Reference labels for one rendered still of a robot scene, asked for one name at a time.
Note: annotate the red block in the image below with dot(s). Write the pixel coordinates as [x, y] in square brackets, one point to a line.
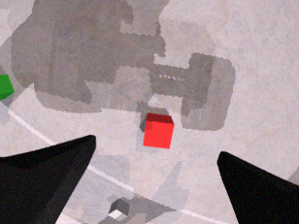
[158, 130]

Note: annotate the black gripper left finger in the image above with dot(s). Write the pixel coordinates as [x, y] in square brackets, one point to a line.
[35, 186]

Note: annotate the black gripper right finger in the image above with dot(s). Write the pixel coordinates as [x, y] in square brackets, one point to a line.
[257, 196]

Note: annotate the dark green block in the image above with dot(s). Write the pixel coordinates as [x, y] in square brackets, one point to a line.
[6, 87]

